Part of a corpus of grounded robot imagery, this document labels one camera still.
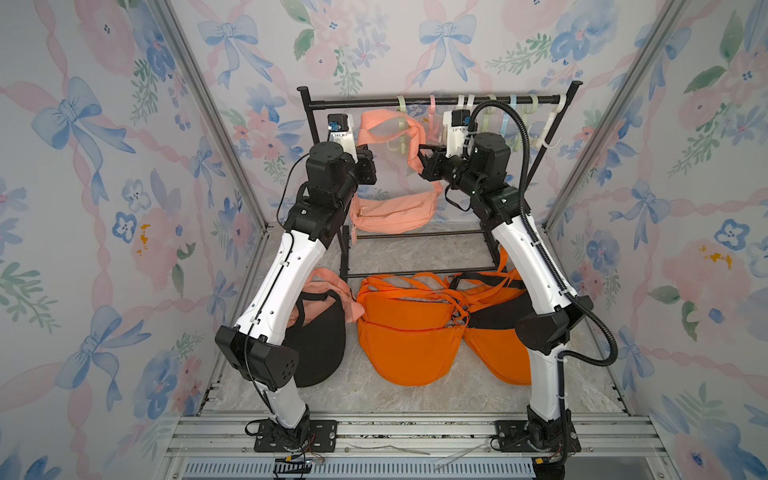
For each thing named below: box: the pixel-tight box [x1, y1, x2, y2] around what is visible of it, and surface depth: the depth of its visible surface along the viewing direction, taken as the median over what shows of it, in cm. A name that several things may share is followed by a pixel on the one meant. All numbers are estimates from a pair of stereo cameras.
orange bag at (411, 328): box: [357, 272, 470, 386], surface depth 92 cm
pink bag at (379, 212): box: [351, 109, 442, 233], surface depth 84 cm
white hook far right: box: [532, 93, 567, 149], surface depth 76 cm
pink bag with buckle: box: [288, 268, 365, 329], surface depth 97 cm
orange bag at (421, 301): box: [357, 272, 470, 329], surface depth 99 cm
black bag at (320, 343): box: [283, 289, 347, 388], surface depth 88 cm
